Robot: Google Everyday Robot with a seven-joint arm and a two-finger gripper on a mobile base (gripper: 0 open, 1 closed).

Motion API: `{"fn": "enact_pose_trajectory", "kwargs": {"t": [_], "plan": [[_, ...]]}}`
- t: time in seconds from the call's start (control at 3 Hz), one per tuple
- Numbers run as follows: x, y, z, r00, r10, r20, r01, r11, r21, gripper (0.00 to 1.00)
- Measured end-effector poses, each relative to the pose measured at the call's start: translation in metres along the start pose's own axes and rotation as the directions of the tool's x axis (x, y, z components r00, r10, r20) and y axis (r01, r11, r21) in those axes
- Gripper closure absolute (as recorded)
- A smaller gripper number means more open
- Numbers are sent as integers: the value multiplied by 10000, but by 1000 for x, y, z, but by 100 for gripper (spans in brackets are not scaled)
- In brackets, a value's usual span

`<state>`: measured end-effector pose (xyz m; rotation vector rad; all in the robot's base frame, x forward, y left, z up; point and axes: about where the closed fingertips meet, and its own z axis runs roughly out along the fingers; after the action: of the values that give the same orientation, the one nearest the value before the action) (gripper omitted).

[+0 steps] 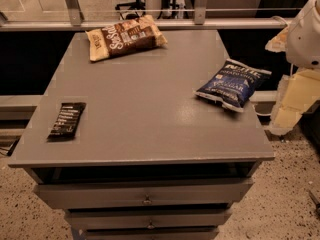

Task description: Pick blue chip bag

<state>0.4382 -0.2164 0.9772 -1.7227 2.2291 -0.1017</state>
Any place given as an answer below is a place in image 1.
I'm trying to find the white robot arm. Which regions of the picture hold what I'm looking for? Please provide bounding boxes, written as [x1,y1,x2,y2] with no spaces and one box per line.
[286,0,320,69]

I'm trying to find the grey drawer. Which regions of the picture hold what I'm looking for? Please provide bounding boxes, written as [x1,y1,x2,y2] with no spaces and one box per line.
[65,208,231,230]
[84,228,219,240]
[34,178,253,209]

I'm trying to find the top grey drawer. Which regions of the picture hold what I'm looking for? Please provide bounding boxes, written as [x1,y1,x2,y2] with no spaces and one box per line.
[34,178,253,209]

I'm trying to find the brown and cream snack bag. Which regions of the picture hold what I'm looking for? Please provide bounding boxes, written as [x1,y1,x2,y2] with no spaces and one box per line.
[86,15,167,62]

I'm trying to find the middle grey drawer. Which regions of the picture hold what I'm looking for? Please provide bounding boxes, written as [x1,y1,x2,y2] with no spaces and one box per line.
[65,208,231,230]

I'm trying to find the grey drawer cabinet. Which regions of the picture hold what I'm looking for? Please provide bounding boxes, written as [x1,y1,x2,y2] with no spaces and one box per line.
[7,29,276,240]

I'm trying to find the blue potato chip bag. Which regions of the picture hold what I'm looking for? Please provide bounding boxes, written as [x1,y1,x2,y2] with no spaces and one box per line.
[194,58,272,113]

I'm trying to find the metal railing frame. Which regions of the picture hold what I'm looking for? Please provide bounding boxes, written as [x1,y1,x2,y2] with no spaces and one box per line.
[0,0,292,31]

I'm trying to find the black snack bar wrapper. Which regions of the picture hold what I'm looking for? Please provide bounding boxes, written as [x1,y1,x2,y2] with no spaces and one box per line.
[47,102,86,141]

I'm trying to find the bottom grey drawer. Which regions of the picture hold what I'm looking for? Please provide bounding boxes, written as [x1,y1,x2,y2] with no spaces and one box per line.
[84,228,219,240]

